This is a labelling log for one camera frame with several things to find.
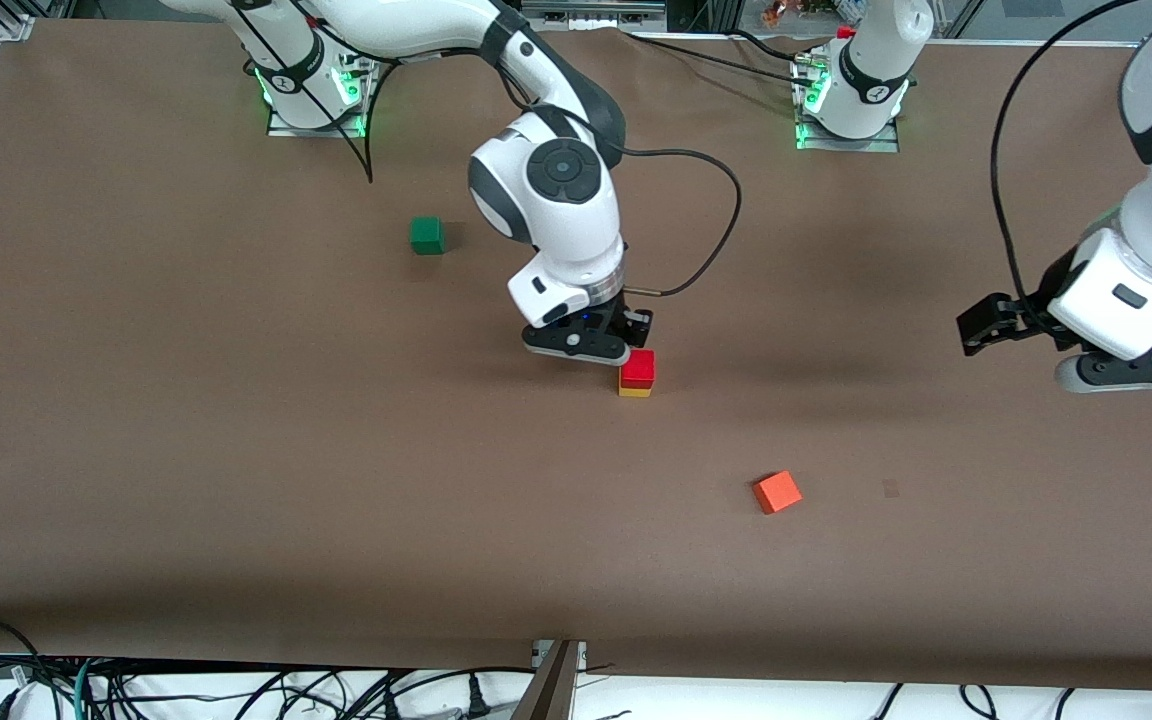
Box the orange wooden cube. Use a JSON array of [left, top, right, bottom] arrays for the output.
[[752, 469, 804, 516]]

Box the grey box behind table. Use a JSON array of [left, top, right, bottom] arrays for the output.
[[520, 0, 669, 28]]

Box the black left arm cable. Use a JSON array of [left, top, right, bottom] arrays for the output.
[[990, 0, 1139, 303]]

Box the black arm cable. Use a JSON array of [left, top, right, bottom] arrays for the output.
[[276, 0, 743, 298], [990, 0, 1139, 303]]

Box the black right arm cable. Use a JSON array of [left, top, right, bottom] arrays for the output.
[[276, 0, 743, 298]]

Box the metal base plate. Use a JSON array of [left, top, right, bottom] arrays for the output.
[[266, 42, 375, 139], [794, 55, 901, 154]]

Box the black base supply cable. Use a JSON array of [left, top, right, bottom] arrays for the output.
[[621, 28, 823, 91]]

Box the metal table edge bracket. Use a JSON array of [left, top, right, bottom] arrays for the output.
[[510, 639, 589, 720]]

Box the black plug floor cable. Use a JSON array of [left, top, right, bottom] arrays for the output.
[[372, 667, 537, 720]]

